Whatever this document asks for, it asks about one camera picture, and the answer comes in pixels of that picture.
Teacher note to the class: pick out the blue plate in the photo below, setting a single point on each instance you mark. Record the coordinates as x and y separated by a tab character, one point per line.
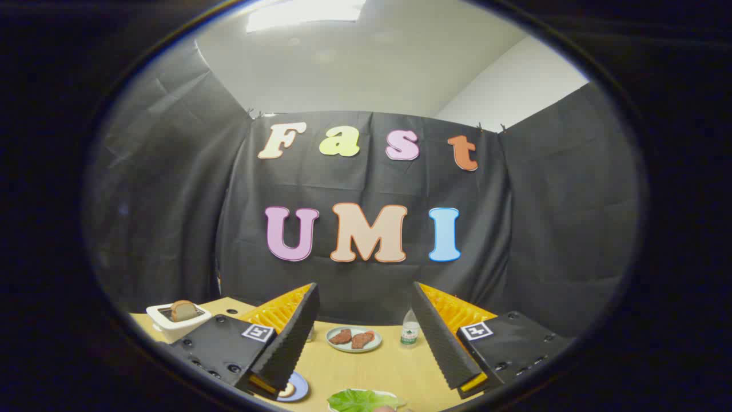
301	389

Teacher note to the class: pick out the white toaster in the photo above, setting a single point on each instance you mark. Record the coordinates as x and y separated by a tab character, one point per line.
171	332

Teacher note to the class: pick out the clear plastic water bottle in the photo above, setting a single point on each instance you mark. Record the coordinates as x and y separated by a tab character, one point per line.
410	332

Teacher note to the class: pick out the black backdrop cloth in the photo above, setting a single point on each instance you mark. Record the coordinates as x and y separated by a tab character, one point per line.
354	183

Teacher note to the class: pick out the white plate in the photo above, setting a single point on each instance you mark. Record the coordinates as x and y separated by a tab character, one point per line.
400	397

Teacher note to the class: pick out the green lettuce leaf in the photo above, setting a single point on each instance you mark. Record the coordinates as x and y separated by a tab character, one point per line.
360	400

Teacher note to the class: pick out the bread slice under ham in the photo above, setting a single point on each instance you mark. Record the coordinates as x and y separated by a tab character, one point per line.
286	391

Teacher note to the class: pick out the pale green plate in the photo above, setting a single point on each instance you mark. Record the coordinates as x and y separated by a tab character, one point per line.
354	349

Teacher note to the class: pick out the ceiling light panel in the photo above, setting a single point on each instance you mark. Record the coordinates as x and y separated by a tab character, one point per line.
303	14

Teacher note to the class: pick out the brown meat patty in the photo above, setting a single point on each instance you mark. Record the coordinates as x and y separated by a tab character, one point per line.
361	340
341	336

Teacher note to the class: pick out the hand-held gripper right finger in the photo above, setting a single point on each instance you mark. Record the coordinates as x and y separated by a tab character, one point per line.
437	337

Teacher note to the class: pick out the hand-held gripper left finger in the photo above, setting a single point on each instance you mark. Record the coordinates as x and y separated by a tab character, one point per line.
294	337

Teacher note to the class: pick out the toasted bread slice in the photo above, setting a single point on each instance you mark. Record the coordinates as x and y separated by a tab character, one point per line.
183	310

